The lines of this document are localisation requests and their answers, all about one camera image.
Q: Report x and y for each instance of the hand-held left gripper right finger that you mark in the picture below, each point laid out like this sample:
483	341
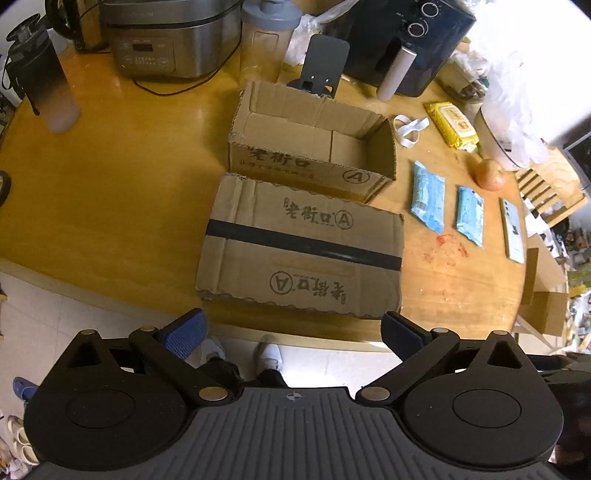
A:
400	333

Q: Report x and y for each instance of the white enamel basin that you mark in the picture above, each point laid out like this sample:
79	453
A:
494	143

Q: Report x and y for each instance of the light wooden slatted chair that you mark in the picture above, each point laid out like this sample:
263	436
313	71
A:
549	184

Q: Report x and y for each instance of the wooden board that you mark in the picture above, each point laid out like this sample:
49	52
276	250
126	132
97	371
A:
545	300

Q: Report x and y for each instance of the dark blue air fryer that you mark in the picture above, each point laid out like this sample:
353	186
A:
429	55

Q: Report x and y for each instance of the white printed plastic bag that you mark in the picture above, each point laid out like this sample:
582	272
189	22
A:
302	37

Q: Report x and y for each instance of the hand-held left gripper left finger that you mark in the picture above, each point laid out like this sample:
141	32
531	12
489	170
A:
187	333

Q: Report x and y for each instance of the clear plastic bag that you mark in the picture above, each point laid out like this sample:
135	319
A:
512	101

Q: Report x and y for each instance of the yellow wet wipes pack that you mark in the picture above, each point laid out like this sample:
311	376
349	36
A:
450	122

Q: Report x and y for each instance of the black frosted water bottle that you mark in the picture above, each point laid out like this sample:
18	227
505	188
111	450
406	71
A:
51	83

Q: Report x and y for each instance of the shaker bottle grey lid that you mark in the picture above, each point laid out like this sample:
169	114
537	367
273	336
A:
265	41

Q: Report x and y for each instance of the brown cardboard lid black tape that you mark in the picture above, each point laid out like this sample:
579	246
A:
300	217

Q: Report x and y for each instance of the white shoe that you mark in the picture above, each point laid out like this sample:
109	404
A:
270	353
213	350

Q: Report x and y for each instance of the white teal packet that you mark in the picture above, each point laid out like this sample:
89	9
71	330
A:
512	230

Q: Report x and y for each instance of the wooden desktop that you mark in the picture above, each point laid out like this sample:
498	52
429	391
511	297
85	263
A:
115	184

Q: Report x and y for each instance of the silver rice cooker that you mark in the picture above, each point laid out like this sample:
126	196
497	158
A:
171	41

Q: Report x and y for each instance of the blue slipper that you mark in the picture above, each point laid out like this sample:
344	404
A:
24	388

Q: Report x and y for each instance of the white elastic band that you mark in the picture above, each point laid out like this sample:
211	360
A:
408	131

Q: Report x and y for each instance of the brown cardboard box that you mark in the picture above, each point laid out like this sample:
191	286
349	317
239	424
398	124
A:
281	161

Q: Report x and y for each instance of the blue plastic packet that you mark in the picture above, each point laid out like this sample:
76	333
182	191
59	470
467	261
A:
471	217
427	196

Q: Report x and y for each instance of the black phone stand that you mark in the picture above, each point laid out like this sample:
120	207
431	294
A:
323	60

